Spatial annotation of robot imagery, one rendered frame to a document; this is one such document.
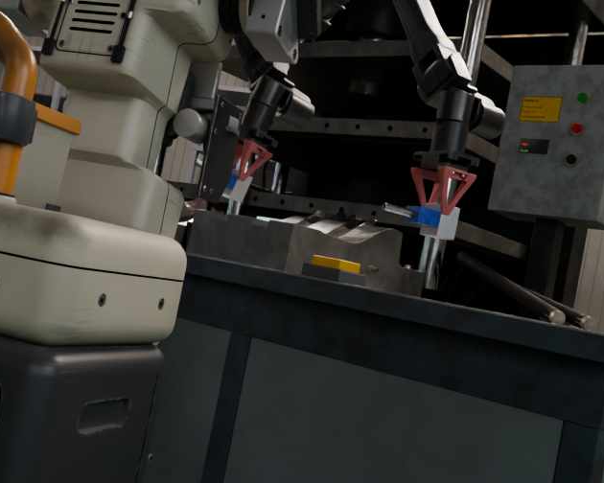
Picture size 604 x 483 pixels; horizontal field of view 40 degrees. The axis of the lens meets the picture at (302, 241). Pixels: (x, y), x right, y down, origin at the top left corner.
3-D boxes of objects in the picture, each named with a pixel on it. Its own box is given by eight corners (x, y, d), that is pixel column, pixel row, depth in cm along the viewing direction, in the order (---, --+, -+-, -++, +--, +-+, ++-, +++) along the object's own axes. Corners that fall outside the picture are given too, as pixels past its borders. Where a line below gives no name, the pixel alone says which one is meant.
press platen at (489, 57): (473, 55, 231) (476, 36, 231) (197, 58, 300) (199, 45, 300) (564, 122, 286) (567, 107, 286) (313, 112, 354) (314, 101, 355)
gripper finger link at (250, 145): (235, 181, 168) (253, 139, 168) (259, 189, 163) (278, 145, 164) (212, 169, 163) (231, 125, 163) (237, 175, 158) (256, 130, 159)
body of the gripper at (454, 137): (440, 171, 145) (448, 129, 146) (478, 170, 136) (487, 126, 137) (410, 163, 142) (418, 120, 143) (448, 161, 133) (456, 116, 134)
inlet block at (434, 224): (389, 223, 132) (396, 190, 132) (372, 221, 136) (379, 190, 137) (453, 240, 138) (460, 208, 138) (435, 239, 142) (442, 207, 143)
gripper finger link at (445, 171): (442, 218, 143) (453, 164, 143) (470, 218, 136) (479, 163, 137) (410, 210, 139) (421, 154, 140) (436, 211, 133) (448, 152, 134)
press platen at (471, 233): (434, 230, 227) (437, 212, 227) (162, 194, 295) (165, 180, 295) (539, 265, 285) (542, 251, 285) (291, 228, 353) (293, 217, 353)
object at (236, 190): (197, 176, 154) (209, 149, 155) (180, 171, 157) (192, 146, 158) (242, 202, 164) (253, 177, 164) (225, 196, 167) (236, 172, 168)
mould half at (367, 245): (284, 271, 152) (298, 198, 152) (186, 252, 168) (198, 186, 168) (420, 298, 191) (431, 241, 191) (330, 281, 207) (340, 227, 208)
